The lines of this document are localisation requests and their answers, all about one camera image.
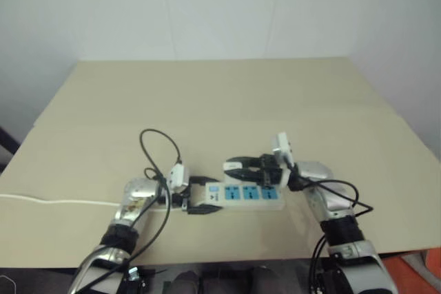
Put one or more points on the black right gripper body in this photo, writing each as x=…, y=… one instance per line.
x=269, y=170

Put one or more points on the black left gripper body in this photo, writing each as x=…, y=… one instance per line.
x=180, y=199

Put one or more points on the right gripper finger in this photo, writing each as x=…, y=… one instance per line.
x=248, y=161
x=248, y=174

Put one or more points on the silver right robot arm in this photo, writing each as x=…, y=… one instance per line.
x=317, y=170

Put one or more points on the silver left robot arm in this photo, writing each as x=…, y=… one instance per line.
x=138, y=197

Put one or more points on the white power strip blue sockets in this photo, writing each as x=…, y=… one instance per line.
x=241, y=205

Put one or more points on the orange object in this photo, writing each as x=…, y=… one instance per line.
x=417, y=273

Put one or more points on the black furniture piece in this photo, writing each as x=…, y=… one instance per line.
x=5, y=146

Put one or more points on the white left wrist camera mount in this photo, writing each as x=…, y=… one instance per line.
x=177, y=177

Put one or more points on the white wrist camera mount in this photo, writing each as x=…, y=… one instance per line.
x=282, y=147
x=177, y=177

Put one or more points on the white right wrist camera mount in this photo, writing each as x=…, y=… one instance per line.
x=282, y=147

